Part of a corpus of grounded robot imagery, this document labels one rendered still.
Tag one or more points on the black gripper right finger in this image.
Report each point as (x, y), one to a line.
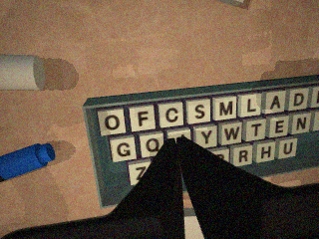
(231, 203)

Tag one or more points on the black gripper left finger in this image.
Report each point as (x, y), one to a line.
(153, 209)

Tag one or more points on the grey cylinder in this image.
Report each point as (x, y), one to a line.
(21, 72)

